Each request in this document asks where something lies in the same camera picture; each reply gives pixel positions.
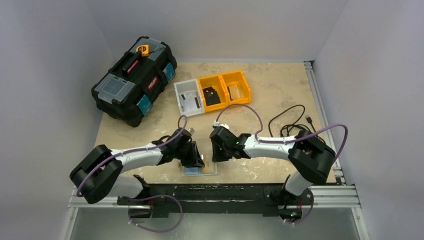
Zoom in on white lion VIP card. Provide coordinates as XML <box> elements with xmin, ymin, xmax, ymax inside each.
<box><xmin>183</xmin><ymin>92</ymin><xmax>204</xmax><ymax>111</ymax></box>

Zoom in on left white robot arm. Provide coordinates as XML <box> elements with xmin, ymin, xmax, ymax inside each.
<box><xmin>69</xmin><ymin>127</ymin><xmax>205</xmax><ymax>204</ymax></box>

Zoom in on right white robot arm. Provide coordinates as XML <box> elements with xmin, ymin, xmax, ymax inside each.
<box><xmin>209</xmin><ymin>125</ymin><xmax>336</xmax><ymax>196</ymax></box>

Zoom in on black and white cards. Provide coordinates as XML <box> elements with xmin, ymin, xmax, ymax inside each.
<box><xmin>179</xmin><ymin>93</ymin><xmax>204</xmax><ymax>112</ymax></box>

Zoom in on right yellow plastic bin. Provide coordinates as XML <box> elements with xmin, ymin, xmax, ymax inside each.
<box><xmin>221</xmin><ymin>70</ymin><xmax>252</xmax><ymax>105</ymax></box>

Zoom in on yellow plastic bin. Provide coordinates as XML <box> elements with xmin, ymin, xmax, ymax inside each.
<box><xmin>221</xmin><ymin>70</ymin><xmax>252</xmax><ymax>105</ymax></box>
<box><xmin>197</xmin><ymin>74</ymin><xmax>229</xmax><ymax>113</ymax></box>

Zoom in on white plastic bin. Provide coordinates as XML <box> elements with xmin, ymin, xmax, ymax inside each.
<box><xmin>174</xmin><ymin>78</ymin><xmax>205</xmax><ymax>117</ymax></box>

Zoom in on middle yellow plastic bin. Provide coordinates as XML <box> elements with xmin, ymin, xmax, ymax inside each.
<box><xmin>197</xmin><ymin>74</ymin><xmax>229</xmax><ymax>113</ymax></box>

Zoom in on black plastic toolbox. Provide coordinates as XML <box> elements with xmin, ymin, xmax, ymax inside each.
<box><xmin>91</xmin><ymin>36</ymin><xmax>177</xmax><ymax>128</ymax></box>

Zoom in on yellow tape measure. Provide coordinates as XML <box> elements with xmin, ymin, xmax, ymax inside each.
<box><xmin>135</xmin><ymin>44</ymin><xmax>150</xmax><ymax>57</ymax></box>

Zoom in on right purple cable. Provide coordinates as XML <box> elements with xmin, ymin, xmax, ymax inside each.
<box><xmin>215</xmin><ymin>103</ymin><xmax>349</xmax><ymax>226</ymax></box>

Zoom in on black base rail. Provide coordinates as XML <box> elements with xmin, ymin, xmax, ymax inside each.
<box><xmin>117</xmin><ymin>183</ymin><xmax>314</xmax><ymax>221</ymax></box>

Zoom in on black usb cable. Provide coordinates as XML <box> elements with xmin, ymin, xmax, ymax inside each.
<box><xmin>268</xmin><ymin>104</ymin><xmax>320</xmax><ymax>137</ymax></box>

